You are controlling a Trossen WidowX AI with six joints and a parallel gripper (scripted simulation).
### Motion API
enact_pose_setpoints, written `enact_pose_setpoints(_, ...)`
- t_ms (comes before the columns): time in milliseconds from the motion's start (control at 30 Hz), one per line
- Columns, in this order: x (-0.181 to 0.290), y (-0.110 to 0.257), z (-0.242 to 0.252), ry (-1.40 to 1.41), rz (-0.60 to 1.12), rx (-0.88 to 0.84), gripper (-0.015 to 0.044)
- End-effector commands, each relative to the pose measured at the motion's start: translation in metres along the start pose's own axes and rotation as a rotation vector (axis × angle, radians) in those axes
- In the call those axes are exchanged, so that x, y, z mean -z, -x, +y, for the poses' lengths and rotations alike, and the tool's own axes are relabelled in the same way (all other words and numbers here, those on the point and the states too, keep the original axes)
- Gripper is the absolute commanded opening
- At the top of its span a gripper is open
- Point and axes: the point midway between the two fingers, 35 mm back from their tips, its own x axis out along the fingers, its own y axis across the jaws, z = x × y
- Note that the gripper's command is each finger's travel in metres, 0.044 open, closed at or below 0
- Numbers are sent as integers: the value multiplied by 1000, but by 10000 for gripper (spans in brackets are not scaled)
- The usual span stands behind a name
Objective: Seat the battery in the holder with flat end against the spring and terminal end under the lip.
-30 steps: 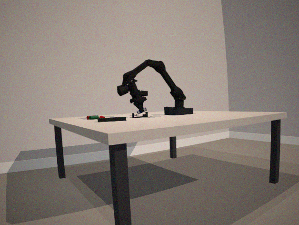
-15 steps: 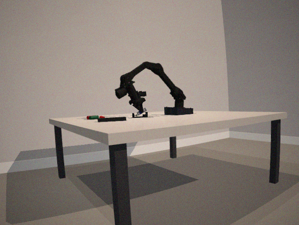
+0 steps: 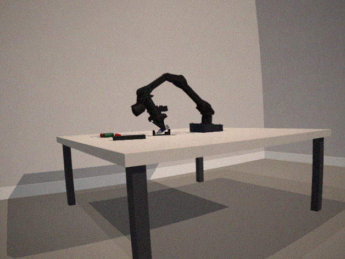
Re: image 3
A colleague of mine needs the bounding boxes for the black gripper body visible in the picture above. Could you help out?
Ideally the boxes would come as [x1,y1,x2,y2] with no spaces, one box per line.
[147,105,167,122]

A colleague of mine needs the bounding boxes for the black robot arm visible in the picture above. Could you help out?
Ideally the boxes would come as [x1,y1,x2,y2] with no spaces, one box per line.
[131,73,214,124]

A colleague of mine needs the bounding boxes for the grey cylindrical battery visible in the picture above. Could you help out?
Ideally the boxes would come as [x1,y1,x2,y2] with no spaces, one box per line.
[158,125,169,134]

